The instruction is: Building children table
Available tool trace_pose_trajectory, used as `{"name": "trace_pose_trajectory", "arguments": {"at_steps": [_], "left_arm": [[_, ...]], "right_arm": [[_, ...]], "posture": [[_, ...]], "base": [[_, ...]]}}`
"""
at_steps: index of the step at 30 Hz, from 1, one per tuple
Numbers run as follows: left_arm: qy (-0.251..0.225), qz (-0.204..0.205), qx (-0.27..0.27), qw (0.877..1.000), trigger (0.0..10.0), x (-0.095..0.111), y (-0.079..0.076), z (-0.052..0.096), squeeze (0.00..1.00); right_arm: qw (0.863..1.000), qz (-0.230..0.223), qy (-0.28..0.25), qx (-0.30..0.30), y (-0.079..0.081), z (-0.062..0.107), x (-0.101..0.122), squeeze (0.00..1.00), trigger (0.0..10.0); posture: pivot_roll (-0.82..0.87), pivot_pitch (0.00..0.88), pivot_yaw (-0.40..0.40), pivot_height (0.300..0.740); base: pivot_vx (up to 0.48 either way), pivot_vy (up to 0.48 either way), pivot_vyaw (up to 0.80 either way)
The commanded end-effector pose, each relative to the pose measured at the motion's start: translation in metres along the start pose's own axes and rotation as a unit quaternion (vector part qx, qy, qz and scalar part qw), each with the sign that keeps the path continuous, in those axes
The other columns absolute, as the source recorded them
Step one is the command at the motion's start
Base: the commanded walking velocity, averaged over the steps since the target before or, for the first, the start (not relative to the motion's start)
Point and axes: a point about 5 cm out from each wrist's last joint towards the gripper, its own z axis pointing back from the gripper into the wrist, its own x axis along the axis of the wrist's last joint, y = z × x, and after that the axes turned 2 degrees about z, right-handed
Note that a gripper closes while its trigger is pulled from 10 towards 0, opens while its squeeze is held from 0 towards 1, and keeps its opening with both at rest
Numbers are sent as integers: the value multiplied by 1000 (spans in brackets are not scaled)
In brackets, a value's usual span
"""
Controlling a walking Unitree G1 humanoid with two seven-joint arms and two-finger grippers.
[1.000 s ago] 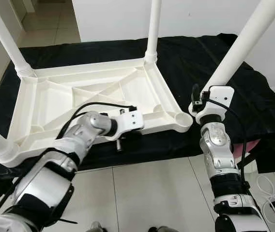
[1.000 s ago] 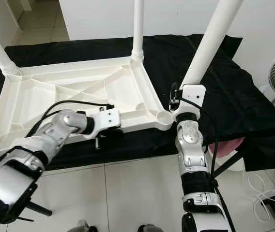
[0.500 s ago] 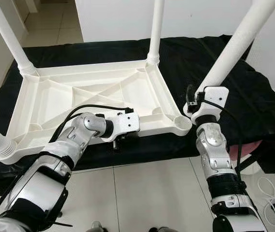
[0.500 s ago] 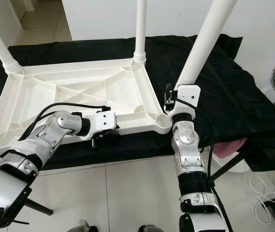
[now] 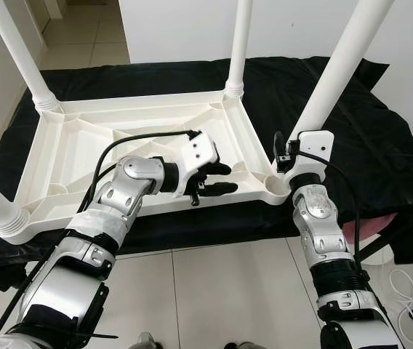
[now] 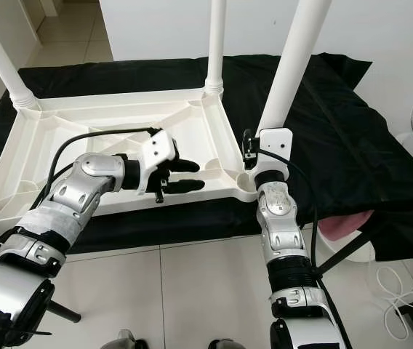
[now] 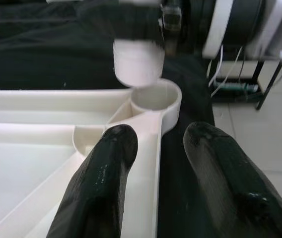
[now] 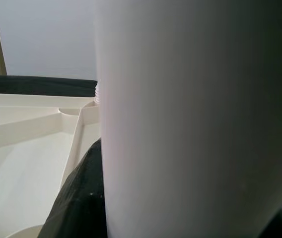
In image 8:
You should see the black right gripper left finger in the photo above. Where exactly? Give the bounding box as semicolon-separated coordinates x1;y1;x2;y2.
38;138;109;238

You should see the white plastic children table top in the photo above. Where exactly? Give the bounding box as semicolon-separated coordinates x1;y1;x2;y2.
0;93;102;238

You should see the white plastic table leg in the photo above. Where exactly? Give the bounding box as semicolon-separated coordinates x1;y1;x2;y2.
93;0;282;238
94;81;102;104

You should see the black table cloth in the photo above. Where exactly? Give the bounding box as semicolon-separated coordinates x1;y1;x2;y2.
0;74;98;99

